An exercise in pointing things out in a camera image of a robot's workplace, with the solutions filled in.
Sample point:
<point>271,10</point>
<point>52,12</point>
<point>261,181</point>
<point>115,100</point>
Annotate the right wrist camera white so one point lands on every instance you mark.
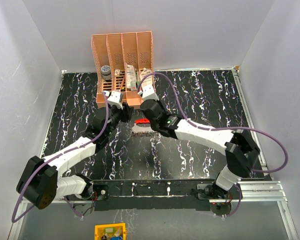
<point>148,93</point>

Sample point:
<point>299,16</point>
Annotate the small card box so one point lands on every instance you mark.
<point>117,72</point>

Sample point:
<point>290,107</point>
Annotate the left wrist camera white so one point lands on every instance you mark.
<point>115,99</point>

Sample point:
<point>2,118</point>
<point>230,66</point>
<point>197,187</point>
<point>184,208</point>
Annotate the yellow box with parts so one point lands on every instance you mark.
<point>114,231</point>

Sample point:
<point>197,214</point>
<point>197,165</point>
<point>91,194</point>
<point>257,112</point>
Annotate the pencil in organizer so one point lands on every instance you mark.
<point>122,83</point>

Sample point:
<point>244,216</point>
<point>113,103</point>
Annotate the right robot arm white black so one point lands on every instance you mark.
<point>238,146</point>

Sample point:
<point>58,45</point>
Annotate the red handled keyring holder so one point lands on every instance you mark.
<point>142,128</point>

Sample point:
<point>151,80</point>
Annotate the orange desk file organizer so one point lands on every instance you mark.
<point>117,50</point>

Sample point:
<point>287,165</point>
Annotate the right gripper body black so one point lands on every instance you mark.
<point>161,105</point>

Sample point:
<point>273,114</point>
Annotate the round tin jar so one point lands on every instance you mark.
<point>106,72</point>

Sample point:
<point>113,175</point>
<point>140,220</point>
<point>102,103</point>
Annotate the white label pouch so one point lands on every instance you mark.
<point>148,80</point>

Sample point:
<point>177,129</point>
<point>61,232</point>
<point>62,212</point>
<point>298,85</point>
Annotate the white tube package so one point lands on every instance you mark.
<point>130,77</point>

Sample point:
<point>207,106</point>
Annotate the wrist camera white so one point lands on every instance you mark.
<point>148,93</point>
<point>115,99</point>

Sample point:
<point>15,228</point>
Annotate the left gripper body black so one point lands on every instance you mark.
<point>116,114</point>

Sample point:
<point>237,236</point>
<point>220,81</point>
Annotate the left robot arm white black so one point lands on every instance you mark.
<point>42,180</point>

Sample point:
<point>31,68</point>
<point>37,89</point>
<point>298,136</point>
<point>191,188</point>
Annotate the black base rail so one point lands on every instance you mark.
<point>160,194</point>

